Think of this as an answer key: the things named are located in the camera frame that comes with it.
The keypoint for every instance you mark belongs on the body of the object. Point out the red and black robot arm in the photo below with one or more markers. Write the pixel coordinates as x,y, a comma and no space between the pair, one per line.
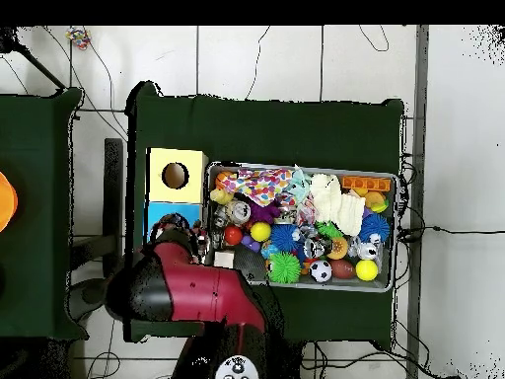
197,284

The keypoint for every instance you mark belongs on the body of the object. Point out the wooden box with three holes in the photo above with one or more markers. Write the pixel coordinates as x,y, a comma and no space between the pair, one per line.
193,185

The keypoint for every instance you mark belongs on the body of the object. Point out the polka dot cloth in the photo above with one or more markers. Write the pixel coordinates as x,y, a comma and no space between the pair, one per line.
260,185

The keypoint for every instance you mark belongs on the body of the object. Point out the small red ball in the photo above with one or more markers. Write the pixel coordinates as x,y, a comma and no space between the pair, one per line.
233,236

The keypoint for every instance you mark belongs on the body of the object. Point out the blue spiky ball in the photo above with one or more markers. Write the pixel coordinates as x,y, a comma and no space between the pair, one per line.
284,238
375,228

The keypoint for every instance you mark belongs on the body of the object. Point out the green spiky ball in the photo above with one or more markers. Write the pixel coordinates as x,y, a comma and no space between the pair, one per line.
284,268

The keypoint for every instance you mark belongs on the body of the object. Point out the white knitted cloth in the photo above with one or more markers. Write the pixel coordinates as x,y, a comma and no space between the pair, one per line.
335,201

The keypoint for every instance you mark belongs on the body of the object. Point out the small soccer ball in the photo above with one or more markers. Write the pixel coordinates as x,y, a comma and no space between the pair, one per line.
321,272

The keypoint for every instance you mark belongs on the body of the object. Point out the orange toy building block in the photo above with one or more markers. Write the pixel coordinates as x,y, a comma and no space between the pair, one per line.
365,183

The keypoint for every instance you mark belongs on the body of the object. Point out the smooth yellow ball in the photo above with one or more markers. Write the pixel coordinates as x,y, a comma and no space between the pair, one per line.
366,270

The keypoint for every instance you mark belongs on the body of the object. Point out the green cloth side table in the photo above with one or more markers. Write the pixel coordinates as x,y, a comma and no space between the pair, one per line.
39,197

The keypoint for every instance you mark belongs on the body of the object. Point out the small colourful floor toy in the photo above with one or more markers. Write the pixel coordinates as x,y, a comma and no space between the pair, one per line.
77,36

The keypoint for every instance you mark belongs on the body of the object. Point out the orange round object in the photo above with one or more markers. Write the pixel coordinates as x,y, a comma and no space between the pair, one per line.
6,201

